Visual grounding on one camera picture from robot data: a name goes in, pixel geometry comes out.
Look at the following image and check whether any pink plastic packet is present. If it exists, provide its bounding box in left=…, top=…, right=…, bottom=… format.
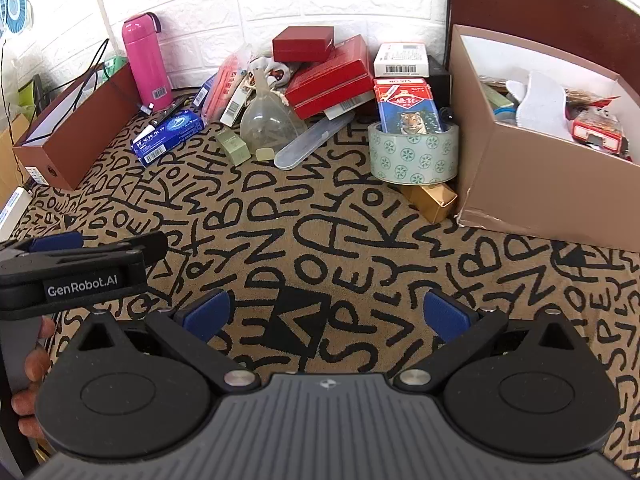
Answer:
left=202, top=55, right=251, bottom=121

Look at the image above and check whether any small green box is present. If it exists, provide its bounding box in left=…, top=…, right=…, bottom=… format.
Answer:
left=216, top=130, right=250, bottom=165

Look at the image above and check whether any small white barcode box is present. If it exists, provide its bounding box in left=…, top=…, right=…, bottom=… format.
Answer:
left=220, top=87, right=251, bottom=128

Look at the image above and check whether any yellow green card box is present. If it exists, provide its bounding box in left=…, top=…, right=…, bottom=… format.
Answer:
left=324, top=99, right=357, bottom=122

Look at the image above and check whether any small red jewelry box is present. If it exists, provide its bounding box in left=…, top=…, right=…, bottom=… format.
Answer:
left=272, top=25, right=335, bottom=64

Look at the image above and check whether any white sock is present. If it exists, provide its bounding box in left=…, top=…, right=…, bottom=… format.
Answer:
left=505, top=70, right=574, bottom=138

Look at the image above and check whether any tan letter-print blanket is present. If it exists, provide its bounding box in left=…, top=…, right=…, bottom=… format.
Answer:
left=10, top=87, right=640, bottom=461

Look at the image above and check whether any clear plastic funnel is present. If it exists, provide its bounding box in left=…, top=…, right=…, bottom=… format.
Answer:
left=240, top=69, right=308, bottom=154

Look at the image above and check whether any blue plastic packet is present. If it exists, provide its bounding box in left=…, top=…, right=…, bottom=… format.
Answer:
left=192, top=72, right=221, bottom=111

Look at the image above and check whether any blue tiger card box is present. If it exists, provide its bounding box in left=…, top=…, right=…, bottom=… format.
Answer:
left=374, top=77, right=442, bottom=136

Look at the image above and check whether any blue desk fan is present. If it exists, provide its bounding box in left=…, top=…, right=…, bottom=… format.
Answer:
left=0, top=0, right=36, bottom=36

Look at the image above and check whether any green tissue pack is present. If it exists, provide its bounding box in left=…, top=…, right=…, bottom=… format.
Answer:
left=100, top=55, right=129, bottom=81

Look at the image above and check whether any green patterned tape roll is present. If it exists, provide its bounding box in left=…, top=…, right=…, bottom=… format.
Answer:
left=368, top=121, right=460, bottom=185

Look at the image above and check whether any dark brown headboard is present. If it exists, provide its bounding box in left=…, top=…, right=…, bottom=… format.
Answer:
left=450, top=0, right=640, bottom=81

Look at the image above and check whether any small gold box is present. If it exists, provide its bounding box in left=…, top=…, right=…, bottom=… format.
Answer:
left=402, top=182, right=459, bottom=224

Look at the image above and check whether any black cable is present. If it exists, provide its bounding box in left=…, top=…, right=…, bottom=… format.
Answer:
left=0, top=37, right=111, bottom=111

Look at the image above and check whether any clear toothbrush case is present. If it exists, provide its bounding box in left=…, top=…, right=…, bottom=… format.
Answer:
left=274, top=112, right=356, bottom=170

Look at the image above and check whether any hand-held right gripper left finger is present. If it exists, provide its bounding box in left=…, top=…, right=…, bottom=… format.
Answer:
left=65, top=289, right=262, bottom=395

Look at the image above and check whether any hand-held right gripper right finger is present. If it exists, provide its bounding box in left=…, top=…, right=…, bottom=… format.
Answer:
left=395, top=289, right=587, bottom=395

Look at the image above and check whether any person's left hand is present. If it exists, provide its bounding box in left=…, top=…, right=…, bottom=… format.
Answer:
left=11, top=317, right=57, bottom=437

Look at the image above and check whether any red and white packet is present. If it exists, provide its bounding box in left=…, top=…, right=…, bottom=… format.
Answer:
left=570, top=107, right=632, bottom=161

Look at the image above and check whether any black box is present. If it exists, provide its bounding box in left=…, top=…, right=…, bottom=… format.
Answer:
left=427, top=57, right=454, bottom=111

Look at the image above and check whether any pink insulated bottle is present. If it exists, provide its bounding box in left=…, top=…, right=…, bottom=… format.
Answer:
left=122, top=12, right=174, bottom=113

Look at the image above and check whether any plain cardboard box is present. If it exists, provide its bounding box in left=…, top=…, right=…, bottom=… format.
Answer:
left=0, top=110, right=31, bottom=196

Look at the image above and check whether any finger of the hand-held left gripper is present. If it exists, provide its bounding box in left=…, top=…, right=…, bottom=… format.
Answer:
left=0, top=231, right=85, bottom=257
left=60, top=231, right=169, bottom=267

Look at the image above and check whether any tan cardboard box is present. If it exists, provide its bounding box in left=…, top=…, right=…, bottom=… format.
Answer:
left=447, top=24, right=640, bottom=253

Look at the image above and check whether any blue and white box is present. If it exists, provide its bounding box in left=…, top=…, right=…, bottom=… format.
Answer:
left=131, top=110, right=206, bottom=167

